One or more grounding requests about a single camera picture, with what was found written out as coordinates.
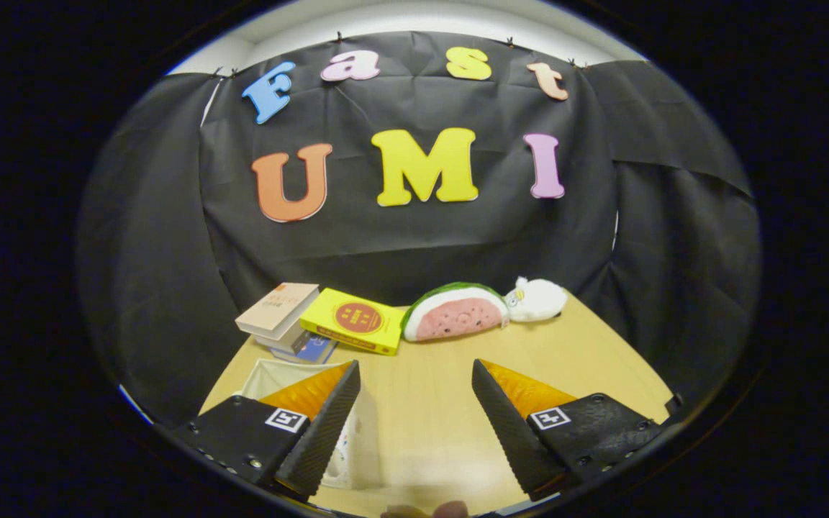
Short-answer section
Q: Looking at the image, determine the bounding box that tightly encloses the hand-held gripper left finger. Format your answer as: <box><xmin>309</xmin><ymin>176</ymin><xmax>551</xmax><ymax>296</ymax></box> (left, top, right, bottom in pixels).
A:
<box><xmin>170</xmin><ymin>360</ymin><xmax>361</xmax><ymax>502</ymax></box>

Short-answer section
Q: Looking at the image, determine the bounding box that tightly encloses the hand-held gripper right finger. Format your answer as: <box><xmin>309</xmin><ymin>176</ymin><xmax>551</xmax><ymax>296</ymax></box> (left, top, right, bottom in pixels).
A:
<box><xmin>471</xmin><ymin>359</ymin><xmax>663</xmax><ymax>502</ymax></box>

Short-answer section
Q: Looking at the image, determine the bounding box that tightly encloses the beige fabric storage box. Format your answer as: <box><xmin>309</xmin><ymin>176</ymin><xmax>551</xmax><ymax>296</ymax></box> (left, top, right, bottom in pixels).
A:
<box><xmin>240</xmin><ymin>358</ymin><xmax>384</xmax><ymax>491</ymax></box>

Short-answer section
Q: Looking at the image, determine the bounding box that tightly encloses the blue book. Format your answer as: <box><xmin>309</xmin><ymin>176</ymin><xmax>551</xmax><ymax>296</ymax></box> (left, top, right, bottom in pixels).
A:
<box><xmin>271</xmin><ymin>332</ymin><xmax>339</xmax><ymax>365</ymax></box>

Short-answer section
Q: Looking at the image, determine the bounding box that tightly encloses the grey book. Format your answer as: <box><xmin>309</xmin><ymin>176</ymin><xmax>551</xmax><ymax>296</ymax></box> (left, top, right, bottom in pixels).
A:
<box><xmin>255</xmin><ymin>324</ymin><xmax>311</xmax><ymax>355</ymax></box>

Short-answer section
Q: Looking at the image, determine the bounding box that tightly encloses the yellow book with red circle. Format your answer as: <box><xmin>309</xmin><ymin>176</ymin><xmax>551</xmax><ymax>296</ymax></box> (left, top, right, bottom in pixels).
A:
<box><xmin>299</xmin><ymin>288</ymin><xmax>407</xmax><ymax>357</ymax></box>

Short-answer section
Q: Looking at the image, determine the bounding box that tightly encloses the watermelon slice plush toy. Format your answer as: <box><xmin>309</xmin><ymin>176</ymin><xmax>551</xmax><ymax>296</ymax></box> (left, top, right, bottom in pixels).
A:
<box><xmin>400</xmin><ymin>282</ymin><xmax>510</xmax><ymax>342</ymax></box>

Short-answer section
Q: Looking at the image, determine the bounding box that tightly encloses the beige book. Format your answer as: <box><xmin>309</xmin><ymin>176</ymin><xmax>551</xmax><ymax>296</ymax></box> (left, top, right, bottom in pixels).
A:
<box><xmin>235</xmin><ymin>283</ymin><xmax>320</xmax><ymax>340</ymax></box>

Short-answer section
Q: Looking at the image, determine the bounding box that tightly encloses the white plush toy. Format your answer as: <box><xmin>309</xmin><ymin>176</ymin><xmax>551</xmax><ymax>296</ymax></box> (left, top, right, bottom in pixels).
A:
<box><xmin>504</xmin><ymin>276</ymin><xmax>568</xmax><ymax>323</ymax></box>

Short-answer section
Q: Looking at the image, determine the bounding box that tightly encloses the black backdrop cloth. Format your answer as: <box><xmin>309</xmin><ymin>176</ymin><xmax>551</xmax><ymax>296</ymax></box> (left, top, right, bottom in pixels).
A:
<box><xmin>76</xmin><ymin>30</ymin><xmax>762</xmax><ymax>425</ymax></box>

